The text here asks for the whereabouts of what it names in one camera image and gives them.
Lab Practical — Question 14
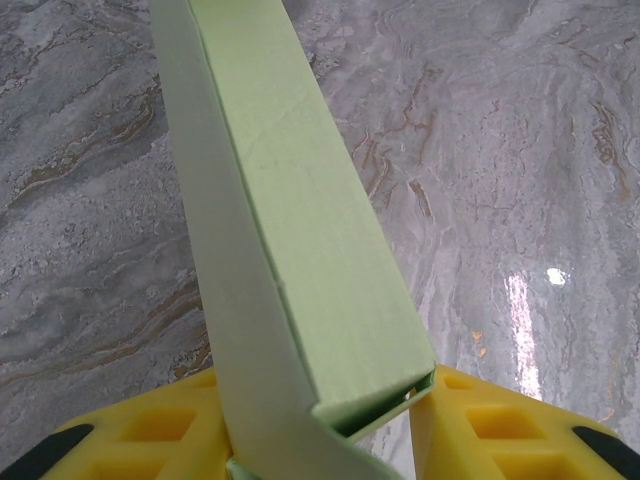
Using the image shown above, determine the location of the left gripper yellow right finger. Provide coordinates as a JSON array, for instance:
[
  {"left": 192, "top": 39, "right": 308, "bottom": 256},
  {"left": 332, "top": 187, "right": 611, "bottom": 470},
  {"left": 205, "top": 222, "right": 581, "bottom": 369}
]
[{"left": 408, "top": 363, "right": 640, "bottom": 480}]

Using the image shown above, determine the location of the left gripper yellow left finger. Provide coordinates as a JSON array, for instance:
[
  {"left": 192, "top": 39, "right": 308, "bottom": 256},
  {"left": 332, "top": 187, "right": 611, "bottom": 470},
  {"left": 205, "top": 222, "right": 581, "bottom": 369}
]
[{"left": 0, "top": 368, "right": 237, "bottom": 480}]

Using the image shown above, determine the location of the light green paper box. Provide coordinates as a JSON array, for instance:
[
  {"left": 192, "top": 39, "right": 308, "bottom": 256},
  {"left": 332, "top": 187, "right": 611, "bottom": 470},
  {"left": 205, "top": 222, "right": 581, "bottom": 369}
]
[{"left": 149, "top": 0, "right": 437, "bottom": 480}]

